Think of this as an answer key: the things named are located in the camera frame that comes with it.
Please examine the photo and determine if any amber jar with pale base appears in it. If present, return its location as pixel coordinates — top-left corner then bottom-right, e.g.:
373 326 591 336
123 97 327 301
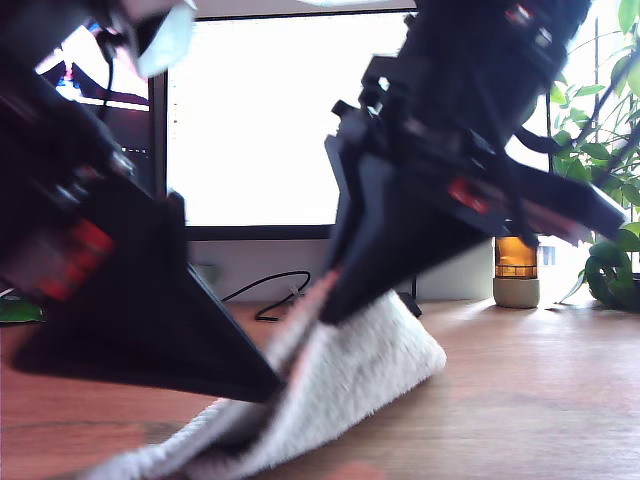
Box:
492 236 542 309

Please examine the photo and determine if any large black monitor with stand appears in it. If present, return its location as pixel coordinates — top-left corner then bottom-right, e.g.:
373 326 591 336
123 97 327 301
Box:
160 9 555 321

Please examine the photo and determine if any green leafy houseplant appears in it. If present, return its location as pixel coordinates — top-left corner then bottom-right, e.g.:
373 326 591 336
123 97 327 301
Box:
549 0 640 311

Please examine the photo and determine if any green plastic bag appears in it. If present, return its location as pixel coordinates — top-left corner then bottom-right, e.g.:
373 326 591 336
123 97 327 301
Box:
0 297 45 324

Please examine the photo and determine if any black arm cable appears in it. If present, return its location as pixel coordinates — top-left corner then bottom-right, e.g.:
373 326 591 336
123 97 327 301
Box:
512 124 569 157

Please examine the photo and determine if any fluffy white mint tea towel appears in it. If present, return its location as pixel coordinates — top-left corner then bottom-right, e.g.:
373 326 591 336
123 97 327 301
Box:
79 269 448 480

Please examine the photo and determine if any thin black USB cable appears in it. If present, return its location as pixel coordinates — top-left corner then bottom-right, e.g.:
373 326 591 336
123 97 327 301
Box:
219 269 314 324

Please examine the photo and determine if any thin camera cable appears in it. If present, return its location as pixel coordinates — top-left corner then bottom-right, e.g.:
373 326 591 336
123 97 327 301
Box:
97 27 117 124

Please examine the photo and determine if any monitor with bright picture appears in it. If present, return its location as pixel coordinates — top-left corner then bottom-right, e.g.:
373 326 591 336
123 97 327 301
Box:
35 22 152 112

